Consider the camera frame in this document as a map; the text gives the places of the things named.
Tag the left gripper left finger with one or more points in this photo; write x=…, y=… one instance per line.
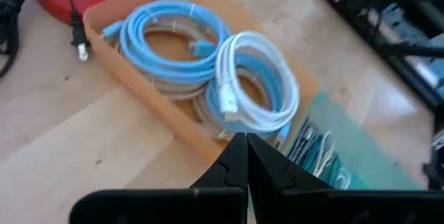
x=229, y=175

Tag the black aluminium table frame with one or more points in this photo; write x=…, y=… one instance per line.
x=352, y=17

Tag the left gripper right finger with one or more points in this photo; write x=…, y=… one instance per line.
x=267, y=175

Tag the green translucent plastic bin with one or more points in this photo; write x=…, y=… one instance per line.
x=364, y=154

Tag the orange translucent plastic bin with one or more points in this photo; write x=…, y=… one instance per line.
x=163, y=42

